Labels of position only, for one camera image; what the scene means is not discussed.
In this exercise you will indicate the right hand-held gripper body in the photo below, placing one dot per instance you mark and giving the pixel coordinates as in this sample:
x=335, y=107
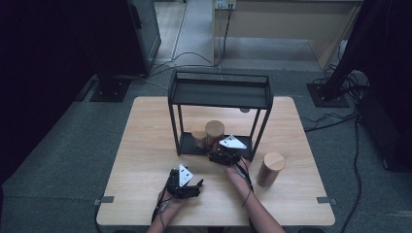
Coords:
x=230, y=149

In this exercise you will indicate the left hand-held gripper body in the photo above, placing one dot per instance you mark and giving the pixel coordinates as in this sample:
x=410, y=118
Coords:
x=184, y=181

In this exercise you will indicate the short glass jar wooden lid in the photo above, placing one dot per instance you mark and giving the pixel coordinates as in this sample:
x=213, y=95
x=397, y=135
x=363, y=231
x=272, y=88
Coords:
x=198, y=135

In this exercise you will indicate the wooden cylinder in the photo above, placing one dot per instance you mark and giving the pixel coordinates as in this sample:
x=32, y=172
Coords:
x=214, y=129

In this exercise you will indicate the wooden cylinder cup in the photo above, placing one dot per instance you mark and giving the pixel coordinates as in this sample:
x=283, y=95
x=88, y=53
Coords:
x=273, y=161

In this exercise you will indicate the black metal rack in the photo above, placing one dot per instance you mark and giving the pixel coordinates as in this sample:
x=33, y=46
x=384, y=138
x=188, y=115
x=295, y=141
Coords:
x=220, y=93

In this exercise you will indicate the person's left hand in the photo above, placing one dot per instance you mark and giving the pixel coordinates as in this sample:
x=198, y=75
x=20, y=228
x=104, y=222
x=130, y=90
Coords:
x=171, y=203

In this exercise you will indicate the person's right hand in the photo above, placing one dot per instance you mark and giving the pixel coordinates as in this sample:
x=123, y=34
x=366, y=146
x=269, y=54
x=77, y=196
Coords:
x=239, y=179

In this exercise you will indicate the round grey sticker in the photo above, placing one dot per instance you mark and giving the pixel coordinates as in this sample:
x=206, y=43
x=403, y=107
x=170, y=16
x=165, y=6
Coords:
x=244, y=110

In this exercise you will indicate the grey tape strip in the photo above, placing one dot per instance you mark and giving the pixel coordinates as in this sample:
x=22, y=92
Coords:
x=104, y=200
x=326, y=200

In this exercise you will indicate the black stand base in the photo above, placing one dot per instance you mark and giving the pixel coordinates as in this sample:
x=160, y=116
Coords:
x=110, y=90
x=327, y=97

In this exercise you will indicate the light wooden desk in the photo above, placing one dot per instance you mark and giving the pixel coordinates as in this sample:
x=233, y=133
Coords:
x=285, y=26

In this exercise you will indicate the dark grey cabinet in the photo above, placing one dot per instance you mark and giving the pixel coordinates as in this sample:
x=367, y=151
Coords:
x=145, y=35

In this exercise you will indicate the white power strip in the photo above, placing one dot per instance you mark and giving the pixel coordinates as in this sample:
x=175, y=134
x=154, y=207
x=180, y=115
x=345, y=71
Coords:
x=225, y=4

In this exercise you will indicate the black curtain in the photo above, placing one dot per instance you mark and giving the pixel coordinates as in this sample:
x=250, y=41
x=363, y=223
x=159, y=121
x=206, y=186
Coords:
x=48, y=64

